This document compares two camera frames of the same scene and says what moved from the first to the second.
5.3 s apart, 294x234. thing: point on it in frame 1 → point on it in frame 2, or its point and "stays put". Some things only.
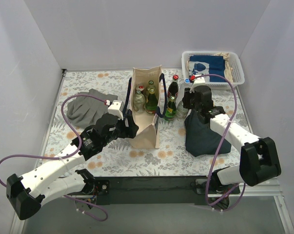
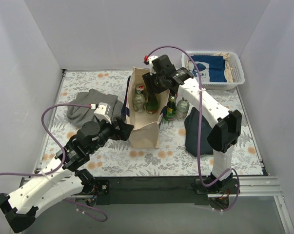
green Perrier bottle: [170, 114] stays put
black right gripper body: [187, 99] → [152, 83]
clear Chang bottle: [181, 112] stays put
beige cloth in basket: [227, 68] stays put
